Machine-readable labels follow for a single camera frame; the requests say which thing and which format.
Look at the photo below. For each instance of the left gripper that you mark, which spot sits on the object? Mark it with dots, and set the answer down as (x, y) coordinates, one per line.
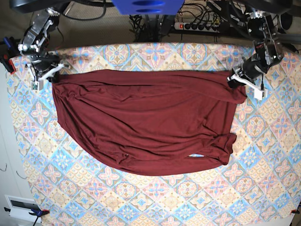
(250, 70)

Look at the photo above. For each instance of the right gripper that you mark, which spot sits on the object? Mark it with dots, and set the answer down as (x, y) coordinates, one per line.
(42, 63)

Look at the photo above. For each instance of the dark red t-shirt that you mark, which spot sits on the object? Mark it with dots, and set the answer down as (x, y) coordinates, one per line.
(150, 123)

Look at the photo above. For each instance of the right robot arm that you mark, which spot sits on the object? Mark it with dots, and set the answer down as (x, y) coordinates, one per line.
(36, 38)

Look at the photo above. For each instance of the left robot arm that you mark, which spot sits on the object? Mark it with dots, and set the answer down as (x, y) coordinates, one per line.
(256, 23)

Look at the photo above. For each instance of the blue orange clamp upper left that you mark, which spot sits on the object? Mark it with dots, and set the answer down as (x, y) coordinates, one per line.
(8, 50)

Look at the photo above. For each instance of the blue orange clamp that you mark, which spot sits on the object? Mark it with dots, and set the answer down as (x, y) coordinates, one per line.
(35, 213)
(8, 50)

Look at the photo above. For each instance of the white power strip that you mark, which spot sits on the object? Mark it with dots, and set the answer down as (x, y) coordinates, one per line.
(181, 26)

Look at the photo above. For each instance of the black round object top right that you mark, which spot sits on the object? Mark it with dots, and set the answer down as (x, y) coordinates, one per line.
(285, 20)

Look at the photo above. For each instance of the orange clamp lower right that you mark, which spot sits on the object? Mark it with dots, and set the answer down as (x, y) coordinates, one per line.
(294, 212)

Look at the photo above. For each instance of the blue orange clamp lower left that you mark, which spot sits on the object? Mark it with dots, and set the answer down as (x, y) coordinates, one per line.
(35, 213)

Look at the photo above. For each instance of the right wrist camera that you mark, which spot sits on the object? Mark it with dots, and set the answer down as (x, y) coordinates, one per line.
(37, 85)

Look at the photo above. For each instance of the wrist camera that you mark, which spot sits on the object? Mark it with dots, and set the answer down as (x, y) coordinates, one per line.
(260, 94)
(37, 85)

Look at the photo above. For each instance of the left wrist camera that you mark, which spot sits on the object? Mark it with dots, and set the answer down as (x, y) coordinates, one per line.
(260, 94)

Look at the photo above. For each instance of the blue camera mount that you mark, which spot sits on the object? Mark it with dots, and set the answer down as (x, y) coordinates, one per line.
(148, 7)

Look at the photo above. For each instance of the white wall socket box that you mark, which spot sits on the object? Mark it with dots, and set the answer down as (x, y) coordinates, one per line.
(21, 207)

